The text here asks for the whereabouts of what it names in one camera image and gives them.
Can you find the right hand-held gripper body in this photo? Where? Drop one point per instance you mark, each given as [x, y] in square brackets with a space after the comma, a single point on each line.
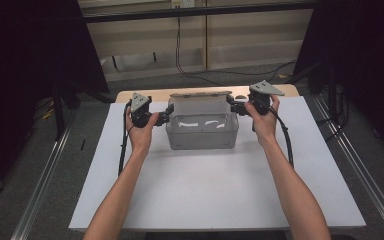
[261, 95]

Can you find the person's left hand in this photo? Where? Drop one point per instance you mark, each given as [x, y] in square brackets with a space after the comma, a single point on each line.
[141, 136]

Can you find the black curtain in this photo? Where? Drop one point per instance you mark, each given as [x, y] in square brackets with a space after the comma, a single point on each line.
[363, 50]
[20, 66]

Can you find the white wall socket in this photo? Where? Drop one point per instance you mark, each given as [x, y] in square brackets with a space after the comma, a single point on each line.
[183, 3]

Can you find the black metal stand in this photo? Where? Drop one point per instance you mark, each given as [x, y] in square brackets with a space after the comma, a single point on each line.
[330, 90]
[59, 110]

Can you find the transparent grey box lid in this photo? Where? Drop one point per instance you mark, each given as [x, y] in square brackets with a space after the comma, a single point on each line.
[200, 103]

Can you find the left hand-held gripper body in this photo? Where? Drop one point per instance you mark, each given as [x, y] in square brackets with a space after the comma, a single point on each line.
[140, 110]

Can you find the aluminium floor rail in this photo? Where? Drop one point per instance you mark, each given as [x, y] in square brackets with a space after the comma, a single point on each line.
[363, 173]
[43, 180]

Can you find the person's right hand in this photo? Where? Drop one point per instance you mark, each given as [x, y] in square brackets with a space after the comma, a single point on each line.
[263, 126]

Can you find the transparent grey storage box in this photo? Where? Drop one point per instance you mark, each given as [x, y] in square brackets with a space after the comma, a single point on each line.
[201, 135]

